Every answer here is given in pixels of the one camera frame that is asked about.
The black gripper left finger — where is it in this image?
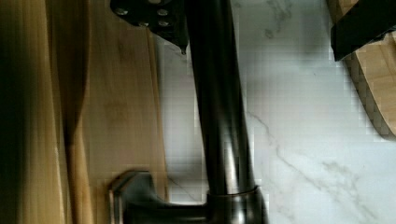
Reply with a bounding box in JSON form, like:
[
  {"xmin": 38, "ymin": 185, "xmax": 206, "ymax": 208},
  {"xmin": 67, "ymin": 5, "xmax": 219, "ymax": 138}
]
[{"xmin": 110, "ymin": 0, "xmax": 189, "ymax": 55}]

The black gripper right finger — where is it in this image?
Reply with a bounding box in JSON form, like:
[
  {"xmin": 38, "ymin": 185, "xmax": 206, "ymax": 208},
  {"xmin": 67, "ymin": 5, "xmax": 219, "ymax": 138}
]
[{"xmin": 331, "ymin": 0, "xmax": 396, "ymax": 62}]

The wooden drawer with black handle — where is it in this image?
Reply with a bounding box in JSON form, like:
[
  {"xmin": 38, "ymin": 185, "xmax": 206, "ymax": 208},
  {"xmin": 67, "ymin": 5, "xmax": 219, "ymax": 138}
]
[{"xmin": 1, "ymin": 0, "xmax": 269, "ymax": 224}]

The bamboo cutting board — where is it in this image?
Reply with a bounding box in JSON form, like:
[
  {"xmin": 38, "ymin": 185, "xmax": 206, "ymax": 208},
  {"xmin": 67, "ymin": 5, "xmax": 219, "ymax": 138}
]
[{"xmin": 326, "ymin": 0, "xmax": 395, "ymax": 140}]

